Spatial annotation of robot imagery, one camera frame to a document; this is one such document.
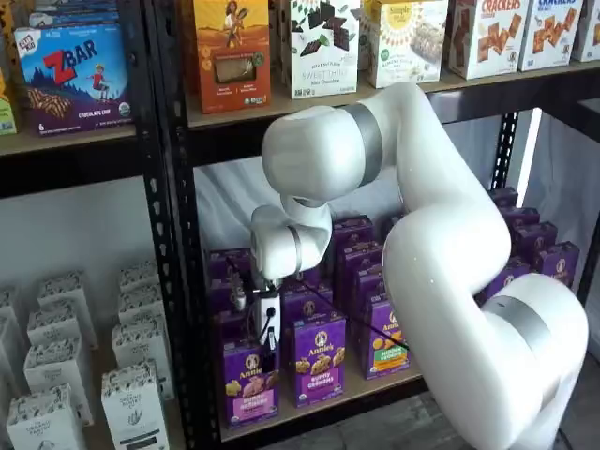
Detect green Bobo's box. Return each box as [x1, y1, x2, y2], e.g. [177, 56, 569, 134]
[0, 95, 18, 137]

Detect Simple Mills almond bar box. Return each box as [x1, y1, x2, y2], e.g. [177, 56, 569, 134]
[359, 0, 377, 72]
[366, 0, 449, 90]

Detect blue Z Bar box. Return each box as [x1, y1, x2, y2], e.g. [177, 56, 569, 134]
[13, 22, 133, 137]

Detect wooden shelf board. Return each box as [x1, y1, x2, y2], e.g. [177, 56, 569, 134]
[219, 359, 427, 443]
[0, 122, 142, 158]
[185, 59, 600, 130]

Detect purple Annie's chocolate grahams box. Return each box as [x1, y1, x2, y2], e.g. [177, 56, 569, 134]
[472, 256, 532, 302]

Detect silver cable connector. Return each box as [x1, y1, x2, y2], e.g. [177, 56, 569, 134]
[231, 279, 248, 312]

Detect orange box with woman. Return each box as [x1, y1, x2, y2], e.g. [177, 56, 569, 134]
[191, 0, 273, 115]

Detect purple Annie's bunny grahams box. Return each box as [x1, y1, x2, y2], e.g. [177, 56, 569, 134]
[292, 314, 347, 409]

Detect black metal shelf rack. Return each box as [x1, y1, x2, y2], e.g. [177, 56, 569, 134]
[576, 96, 600, 307]
[154, 0, 600, 450]
[0, 0, 188, 450]

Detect white backdrop sheet teal stripe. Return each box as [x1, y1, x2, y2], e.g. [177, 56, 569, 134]
[193, 108, 546, 263]

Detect white organic pantry box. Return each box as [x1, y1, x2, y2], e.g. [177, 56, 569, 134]
[22, 336, 96, 426]
[111, 320, 175, 400]
[37, 270, 98, 311]
[117, 260, 161, 294]
[0, 286, 21, 325]
[6, 382, 88, 450]
[116, 282, 170, 329]
[26, 299, 98, 351]
[100, 359, 171, 450]

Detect pretzel crackers sea salt box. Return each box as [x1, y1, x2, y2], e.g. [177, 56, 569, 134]
[517, 0, 585, 73]

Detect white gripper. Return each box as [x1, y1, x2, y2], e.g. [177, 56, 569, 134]
[259, 290, 283, 377]

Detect white blue snack box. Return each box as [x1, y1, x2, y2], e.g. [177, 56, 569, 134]
[570, 0, 600, 64]

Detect purple Annie's hidden veggies box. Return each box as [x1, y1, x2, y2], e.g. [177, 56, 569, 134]
[360, 289, 412, 382]

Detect purple Annie's box pink patch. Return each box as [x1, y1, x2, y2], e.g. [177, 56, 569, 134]
[223, 337, 281, 430]

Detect Simple Mills sweet thins box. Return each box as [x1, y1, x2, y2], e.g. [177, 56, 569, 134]
[289, 0, 361, 100]
[279, 0, 294, 90]

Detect pretzel crackers cheddar box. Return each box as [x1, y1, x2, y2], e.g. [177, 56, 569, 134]
[448, 0, 522, 81]

